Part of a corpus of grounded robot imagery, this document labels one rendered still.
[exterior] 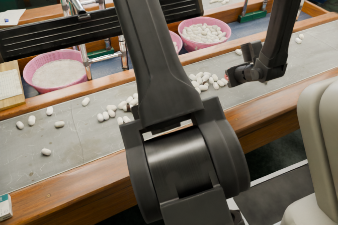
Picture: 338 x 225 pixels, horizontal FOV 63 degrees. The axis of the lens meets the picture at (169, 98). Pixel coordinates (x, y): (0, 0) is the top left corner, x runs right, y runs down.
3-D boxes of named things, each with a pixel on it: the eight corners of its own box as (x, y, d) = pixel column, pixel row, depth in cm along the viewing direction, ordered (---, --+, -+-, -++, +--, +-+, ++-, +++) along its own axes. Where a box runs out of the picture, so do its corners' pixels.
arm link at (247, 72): (257, 82, 85) (272, 78, 87) (252, 60, 85) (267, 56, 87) (244, 83, 92) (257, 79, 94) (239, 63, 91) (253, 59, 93)
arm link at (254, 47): (260, 80, 80) (285, 72, 81) (251, 40, 79) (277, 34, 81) (240, 81, 91) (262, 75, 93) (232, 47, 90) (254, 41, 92)
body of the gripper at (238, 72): (223, 70, 96) (236, 68, 90) (246, 62, 100) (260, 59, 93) (228, 88, 97) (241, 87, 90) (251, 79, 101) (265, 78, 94)
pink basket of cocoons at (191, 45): (238, 51, 142) (242, 35, 135) (193, 66, 133) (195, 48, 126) (209, 28, 159) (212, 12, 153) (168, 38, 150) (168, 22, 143)
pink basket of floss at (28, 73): (105, 73, 127) (102, 56, 121) (71, 113, 109) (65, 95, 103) (56, 61, 134) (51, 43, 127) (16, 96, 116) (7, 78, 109)
